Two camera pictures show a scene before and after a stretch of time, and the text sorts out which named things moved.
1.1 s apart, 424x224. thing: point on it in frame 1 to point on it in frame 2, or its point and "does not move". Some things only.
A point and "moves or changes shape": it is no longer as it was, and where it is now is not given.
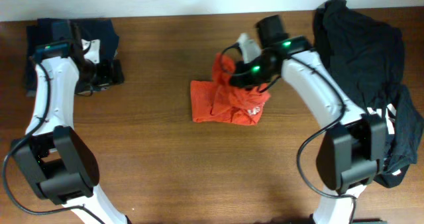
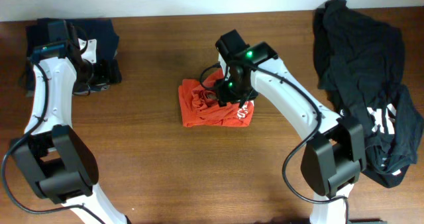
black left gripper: x=106 y=76 does not move
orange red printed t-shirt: x=219 y=101 moves or changes shape
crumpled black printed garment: x=368 y=59 does not move
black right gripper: x=244 y=79 to x=222 y=93
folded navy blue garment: x=85 y=30 does not move
